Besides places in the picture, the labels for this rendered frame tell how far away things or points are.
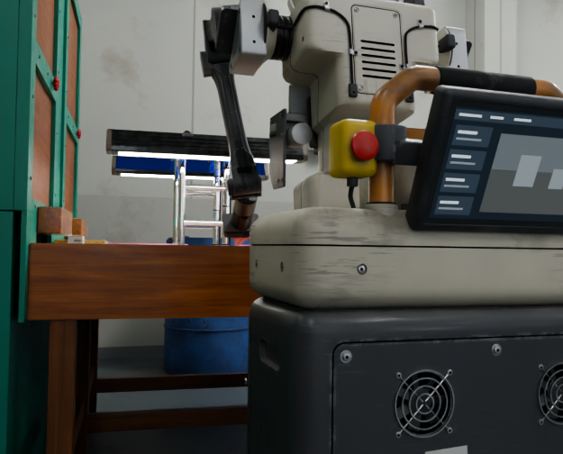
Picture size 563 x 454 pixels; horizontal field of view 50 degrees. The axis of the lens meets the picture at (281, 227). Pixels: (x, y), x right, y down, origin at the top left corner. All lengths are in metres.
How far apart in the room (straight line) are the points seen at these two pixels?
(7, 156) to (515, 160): 1.14
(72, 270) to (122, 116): 2.86
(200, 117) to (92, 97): 0.74
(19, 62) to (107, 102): 2.79
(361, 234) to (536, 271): 0.26
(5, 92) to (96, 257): 0.44
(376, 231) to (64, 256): 0.98
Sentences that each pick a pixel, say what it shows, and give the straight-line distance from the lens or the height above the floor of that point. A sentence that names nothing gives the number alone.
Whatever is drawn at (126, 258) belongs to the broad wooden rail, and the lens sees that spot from 1.55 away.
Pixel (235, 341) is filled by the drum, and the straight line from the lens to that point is 3.63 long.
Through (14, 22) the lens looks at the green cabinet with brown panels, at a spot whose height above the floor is 1.28.
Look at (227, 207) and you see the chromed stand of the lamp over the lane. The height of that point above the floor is 0.90.
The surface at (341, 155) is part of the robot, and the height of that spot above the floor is 0.87.
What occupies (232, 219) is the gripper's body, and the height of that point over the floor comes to 0.84.
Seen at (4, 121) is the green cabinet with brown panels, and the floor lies 1.05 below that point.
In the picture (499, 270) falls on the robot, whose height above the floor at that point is 0.74.
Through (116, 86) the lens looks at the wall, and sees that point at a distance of 4.39.
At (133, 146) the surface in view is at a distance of 1.86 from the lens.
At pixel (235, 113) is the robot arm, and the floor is 1.11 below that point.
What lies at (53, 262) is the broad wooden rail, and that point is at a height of 0.72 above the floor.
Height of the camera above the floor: 0.76
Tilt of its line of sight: 2 degrees up
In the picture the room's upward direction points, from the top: 1 degrees clockwise
